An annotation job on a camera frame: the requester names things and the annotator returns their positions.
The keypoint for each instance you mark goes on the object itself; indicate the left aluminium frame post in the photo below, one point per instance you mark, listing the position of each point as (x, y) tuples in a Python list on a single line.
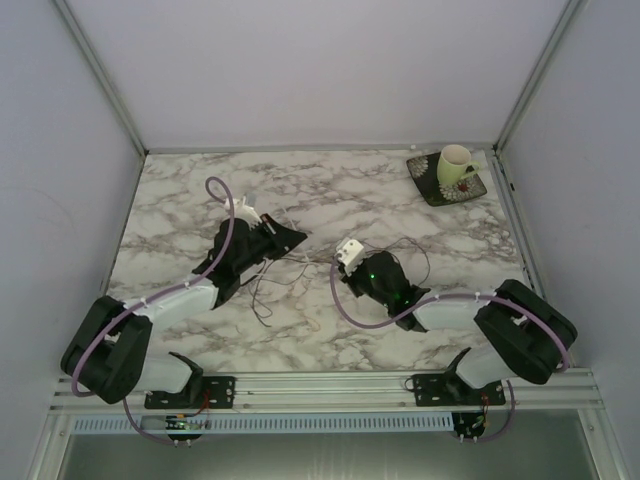
[(101, 74)]

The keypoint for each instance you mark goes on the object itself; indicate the blue slotted cable duct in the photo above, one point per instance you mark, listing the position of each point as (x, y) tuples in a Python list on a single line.
[(272, 423)]

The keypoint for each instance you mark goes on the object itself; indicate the aluminium frame post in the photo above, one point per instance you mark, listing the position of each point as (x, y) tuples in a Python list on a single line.
[(568, 16), (101, 74)]

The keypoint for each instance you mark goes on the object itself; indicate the right aluminium frame post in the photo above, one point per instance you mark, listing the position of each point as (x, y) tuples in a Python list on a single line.
[(568, 16)]

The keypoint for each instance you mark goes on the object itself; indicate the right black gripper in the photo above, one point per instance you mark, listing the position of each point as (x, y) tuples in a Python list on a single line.
[(351, 279)]

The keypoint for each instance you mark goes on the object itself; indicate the right black circuit board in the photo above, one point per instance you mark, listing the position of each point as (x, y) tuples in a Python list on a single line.
[(471, 427)]

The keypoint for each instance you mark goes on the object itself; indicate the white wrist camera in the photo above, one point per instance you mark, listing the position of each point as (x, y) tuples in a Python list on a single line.
[(243, 209), (350, 253)]

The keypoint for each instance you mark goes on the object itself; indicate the aluminium front rail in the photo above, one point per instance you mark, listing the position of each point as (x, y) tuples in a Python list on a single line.
[(387, 391)]

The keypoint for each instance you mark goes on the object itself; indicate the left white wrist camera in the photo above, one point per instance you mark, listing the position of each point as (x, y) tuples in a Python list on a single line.
[(243, 209)]

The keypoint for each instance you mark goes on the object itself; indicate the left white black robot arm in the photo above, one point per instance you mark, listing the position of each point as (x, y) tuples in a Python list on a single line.
[(109, 356)]

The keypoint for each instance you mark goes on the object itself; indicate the left green circuit board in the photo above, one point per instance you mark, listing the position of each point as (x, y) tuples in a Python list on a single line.
[(187, 423)]

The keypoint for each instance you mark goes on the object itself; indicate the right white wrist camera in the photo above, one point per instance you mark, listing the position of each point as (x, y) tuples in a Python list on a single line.
[(350, 253)]

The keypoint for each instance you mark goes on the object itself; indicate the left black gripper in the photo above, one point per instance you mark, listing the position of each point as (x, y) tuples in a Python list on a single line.
[(283, 239)]

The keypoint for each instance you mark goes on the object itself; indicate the light green mug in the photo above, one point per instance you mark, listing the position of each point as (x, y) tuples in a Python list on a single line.
[(455, 164)]

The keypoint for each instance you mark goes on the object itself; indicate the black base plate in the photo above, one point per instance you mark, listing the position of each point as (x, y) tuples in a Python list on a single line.
[(444, 390), (216, 392)]

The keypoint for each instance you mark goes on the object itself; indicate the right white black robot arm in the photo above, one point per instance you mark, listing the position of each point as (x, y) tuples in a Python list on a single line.
[(525, 337)]

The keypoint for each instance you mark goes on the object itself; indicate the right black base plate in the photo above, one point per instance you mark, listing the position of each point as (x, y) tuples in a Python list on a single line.
[(444, 390)]

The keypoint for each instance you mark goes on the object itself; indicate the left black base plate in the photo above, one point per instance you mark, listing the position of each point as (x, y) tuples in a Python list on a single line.
[(216, 392)]

